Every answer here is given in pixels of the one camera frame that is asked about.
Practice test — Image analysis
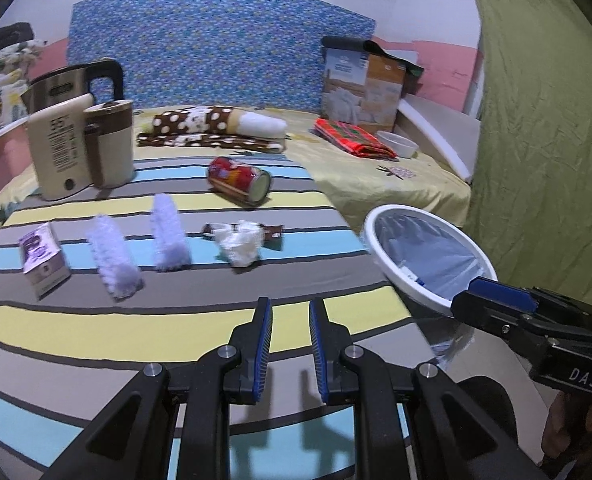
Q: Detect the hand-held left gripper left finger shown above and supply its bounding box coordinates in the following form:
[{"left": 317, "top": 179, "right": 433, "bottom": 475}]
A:
[{"left": 41, "top": 296, "right": 274, "bottom": 480}]

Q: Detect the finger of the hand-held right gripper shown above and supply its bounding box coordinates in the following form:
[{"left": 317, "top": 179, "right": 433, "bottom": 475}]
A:
[
  {"left": 467, "top": 276, "right": 592, "bottom": 331},
  {"left": 450, "top": 290, "right": 559, "bottom": 361}
]

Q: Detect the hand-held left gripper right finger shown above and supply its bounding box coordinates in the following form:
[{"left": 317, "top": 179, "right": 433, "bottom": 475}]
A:
[{"left": 309, "top": 298, "right": 549, "bottom": 480}]

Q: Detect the translucent plastic trash bag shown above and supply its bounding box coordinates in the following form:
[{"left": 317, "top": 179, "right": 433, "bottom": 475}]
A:
[{"left": 373, "top": 210, "right": 489, "bottom": 376}]

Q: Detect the white tissue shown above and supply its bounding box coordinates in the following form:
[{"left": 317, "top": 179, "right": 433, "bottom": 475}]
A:
[{"left": 215, "top": 220, "right": 265, "bottom": 267}]

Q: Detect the brown snack wrapper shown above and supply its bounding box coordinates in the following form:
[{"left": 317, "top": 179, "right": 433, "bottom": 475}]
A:
[{"left": 202, "top": 222, "right": 285, "bottom": 252}]

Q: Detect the white round trash bin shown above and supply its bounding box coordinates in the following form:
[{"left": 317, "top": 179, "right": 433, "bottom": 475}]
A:
[{"left": 361, "top": 204, "right": 499, "bottom": 317}]

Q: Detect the red drink can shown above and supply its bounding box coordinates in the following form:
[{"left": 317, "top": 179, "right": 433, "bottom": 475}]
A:
[{"left": 206, "top": 156, "right": 271, "bottom": 206}]

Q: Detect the purple drink carton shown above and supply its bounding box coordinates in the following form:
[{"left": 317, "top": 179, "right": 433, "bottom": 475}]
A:
[{"left": 18, "top": 222, "right": 72, "bottom": 301}]

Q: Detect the person's right hand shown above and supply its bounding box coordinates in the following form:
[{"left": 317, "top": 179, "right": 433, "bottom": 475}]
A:
[{"left": 542, "top": 390, "right": 592, "bottom": 466}]

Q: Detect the white foam board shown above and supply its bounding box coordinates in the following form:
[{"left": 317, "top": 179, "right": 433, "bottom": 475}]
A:
[{"left": 398, "top": 96, "right": 481, "bottom": 183}]

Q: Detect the clear plastic bowl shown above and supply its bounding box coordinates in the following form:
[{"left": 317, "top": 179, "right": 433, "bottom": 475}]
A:
[{"left": 376, "top": 131, "right": 420, "bottom": 158}]

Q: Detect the green curtain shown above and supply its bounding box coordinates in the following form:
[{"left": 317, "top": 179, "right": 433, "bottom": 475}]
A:
[{"left": 463, "top": 0, "right": 592, "bottom": 311}]

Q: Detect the red plaid cloth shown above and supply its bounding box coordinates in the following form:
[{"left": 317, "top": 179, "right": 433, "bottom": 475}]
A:
[{"left": 313, "top": 117, "right": 399, "bottom": 160}]

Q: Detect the brown polka dot blanket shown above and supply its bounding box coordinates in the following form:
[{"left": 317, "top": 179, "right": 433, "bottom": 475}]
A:
[{"left": 136, "top": 105, "right": 287, "bottom": 155}]

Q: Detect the cardboard bedding box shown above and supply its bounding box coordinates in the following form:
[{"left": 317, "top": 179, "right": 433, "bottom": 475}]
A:
[{"left": 322, "top": 47, "right": 407, "bottom": 133}]

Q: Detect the beige cup with brown lid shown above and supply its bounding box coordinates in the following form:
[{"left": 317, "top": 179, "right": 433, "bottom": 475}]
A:
[{"left": 83, "top": 100, "right": 137, "bottom": 189}]

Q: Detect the beige water warmer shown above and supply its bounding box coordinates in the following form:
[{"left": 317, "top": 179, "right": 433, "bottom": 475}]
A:
[{"left": 27, "top": 94, "right": 99, "bottom": 202}]

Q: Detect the blue floral headboard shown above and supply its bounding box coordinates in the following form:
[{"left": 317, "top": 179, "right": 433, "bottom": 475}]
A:
[{"left": 67, "top": 0, "right": 377, "bottom": 113}]

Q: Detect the pink storage box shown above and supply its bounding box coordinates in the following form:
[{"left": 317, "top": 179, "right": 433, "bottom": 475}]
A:
[{"left": 0, "top": 120, "right": 32, "bottom": 211}]

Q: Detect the stainless steel electric kettle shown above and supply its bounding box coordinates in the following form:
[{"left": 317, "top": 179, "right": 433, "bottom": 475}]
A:
[{"left": 20, "top": 58, "right": 125, "bottom": 117}]

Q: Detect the pineapple print quilt bundle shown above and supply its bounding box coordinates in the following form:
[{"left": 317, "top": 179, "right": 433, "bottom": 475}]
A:
[{"left": 0, "top": 40, "right": 47, "bottom": 143}]

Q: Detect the black cloth bag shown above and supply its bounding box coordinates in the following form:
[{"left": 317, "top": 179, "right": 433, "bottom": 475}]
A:
[{"left": 0, "top": 22, "right": 34, "bottom": 61}]

